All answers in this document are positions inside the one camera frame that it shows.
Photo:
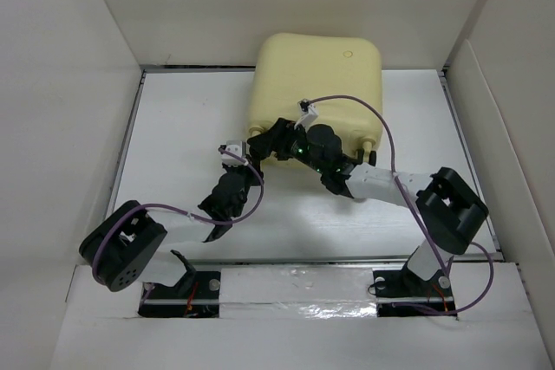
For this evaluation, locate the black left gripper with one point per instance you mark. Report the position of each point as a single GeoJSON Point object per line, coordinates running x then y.
{"type": "Point", "coordinates": [255, 182]}

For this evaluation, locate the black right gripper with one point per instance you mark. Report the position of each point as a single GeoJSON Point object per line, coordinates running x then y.
{"type": "Point", "coordinates": [277, 137]}

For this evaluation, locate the yellow suitcase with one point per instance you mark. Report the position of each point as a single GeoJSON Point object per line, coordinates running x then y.
{"type": "Point", "coordinates": [343, 75]}

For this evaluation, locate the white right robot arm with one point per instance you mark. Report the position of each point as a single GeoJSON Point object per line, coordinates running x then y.
{"type": "Point", "coordinates": [447, 210]}

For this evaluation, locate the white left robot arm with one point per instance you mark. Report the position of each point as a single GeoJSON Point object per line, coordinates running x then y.
{"type": "Point", "coordinates": [124, 248]}

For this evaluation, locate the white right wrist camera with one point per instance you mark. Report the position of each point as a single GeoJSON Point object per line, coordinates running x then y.
{"type": "Point", "coordinates": [308, 114]}

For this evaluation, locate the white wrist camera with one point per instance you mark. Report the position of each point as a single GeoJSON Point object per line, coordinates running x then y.
{"type": "Point", "coordinates": [308, 114]}
{"type": "Point", "coordinates": [233, 153]}

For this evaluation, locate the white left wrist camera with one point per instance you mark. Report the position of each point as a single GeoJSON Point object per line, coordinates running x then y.
{"type": "Point", "coordinates": [233, 153]}

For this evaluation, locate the metal base rail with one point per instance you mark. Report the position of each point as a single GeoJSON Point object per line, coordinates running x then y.
{"type": "Point", "coordinates": [358, 291]}

